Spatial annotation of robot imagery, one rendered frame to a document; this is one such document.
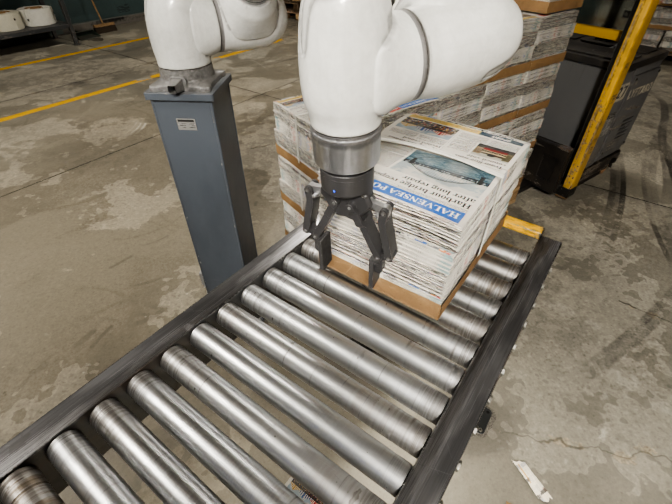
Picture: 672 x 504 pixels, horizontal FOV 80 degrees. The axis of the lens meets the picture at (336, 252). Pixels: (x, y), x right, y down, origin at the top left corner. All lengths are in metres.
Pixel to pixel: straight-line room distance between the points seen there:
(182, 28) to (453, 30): 0.90
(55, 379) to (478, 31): 1.84
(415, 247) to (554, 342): 1.34
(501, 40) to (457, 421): 0.53
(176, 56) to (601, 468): 1.83
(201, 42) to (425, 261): 0.90
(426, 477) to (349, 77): 0.52
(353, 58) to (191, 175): 1.06
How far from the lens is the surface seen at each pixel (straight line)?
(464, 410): 0.70
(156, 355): 0.79
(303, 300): 0.83
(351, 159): 0.50
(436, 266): 0.71
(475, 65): 0.54
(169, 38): 1.30
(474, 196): 0.72
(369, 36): 0.45
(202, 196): 1.47
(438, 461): 0.66
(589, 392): 1.88
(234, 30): 1.32
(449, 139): 0.91
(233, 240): 1.56
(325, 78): 0.46
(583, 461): 1.72
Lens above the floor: 1.39
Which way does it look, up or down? 40 degrees down
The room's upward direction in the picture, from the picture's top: straight up
